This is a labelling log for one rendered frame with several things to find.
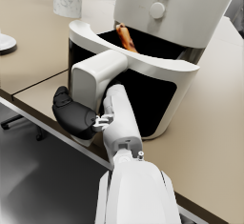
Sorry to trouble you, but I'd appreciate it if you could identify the air fryer drawer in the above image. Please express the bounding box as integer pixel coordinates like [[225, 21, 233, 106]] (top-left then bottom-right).
[[67, 19, 201, 148]]

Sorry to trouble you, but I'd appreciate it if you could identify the browned chicken drumstick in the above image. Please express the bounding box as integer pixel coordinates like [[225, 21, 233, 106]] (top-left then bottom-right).
[[115, 22, 139, 54]]

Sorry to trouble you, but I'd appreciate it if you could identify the pale air fryer body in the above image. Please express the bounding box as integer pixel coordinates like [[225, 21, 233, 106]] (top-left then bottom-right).
[[112, 0, 240, 66]]

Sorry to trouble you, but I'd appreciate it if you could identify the black office chair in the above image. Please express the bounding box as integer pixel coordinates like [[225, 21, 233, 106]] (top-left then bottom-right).
[[0, 113, 45, 142]]

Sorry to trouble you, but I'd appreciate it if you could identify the white plate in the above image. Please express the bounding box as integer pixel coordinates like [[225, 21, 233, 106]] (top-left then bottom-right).
[[0, 31, 18, 56]]

